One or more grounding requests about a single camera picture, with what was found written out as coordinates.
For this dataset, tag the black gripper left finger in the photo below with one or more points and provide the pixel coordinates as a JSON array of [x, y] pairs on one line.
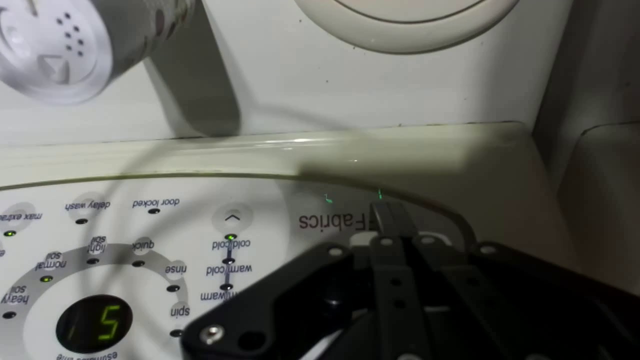
[[321, 301]]

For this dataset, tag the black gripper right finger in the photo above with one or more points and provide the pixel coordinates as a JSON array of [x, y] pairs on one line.
[[507, 307]]

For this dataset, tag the washing machine control panel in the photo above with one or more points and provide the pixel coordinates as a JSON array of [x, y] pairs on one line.
[[166, 226]]

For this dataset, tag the round green digit display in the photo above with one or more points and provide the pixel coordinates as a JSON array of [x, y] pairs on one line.
[[93, 322]]

